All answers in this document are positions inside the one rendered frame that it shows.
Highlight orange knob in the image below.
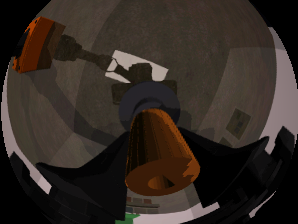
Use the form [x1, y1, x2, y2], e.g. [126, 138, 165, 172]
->
[125, 109, 201, 197]

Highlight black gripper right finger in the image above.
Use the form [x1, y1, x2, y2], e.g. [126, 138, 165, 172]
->
[177, 127, 270, 208]

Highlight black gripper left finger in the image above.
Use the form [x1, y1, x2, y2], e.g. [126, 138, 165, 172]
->
[36, 132, 130, 221]

